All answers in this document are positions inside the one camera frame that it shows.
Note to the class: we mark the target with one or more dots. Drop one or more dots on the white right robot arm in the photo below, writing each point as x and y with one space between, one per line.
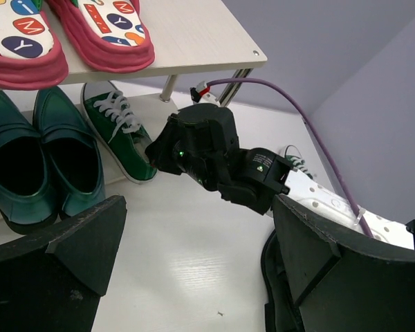
259 174

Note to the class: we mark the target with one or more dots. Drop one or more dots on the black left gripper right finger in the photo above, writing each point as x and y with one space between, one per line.
341 280

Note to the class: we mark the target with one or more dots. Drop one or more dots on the white two-tier shoe shelf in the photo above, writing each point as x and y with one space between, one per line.
189 37

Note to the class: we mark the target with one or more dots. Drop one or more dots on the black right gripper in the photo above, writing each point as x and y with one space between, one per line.
200 141

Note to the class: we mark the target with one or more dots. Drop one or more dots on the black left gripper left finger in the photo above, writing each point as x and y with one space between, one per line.
53 279

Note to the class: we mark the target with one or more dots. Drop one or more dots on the dark green leather loafer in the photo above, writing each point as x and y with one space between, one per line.
72 152

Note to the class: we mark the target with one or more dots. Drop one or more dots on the red patterned slipper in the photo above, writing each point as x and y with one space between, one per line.
108 35
31 56

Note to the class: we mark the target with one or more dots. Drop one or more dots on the red patterned slipper left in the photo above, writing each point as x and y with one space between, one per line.
31 56

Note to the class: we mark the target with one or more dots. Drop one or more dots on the green canvas sneaker white laces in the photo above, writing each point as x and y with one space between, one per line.
292 154

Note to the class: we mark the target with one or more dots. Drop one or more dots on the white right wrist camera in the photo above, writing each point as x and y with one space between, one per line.
201 94

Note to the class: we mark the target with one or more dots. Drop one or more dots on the red patterned slipper right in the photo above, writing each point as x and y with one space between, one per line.
108 35

